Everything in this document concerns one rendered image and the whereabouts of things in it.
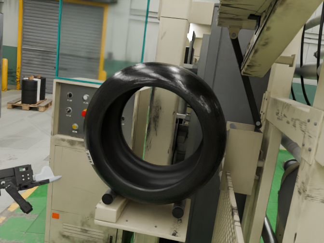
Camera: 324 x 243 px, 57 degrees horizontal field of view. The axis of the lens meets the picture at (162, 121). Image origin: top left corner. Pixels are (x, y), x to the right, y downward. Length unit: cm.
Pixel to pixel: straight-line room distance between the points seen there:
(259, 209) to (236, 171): 21
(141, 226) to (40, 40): 993
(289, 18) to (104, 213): 93
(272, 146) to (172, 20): 73
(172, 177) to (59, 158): 92
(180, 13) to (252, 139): 66
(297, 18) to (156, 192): 73
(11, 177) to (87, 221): 110
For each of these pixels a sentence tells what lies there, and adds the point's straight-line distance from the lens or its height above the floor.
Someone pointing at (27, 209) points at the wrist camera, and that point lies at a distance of 114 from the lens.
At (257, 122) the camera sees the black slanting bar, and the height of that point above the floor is 124.
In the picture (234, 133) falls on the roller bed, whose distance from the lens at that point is 138.
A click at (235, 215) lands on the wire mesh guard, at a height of 100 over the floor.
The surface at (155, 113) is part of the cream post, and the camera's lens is 145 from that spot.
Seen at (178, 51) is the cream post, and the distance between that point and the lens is 143.
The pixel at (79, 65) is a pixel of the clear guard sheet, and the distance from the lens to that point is 195.
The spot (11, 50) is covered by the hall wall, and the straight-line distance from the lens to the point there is 1115.
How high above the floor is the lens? 144
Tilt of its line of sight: 11 degrees down
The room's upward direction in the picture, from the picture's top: 7 degrees clockwise
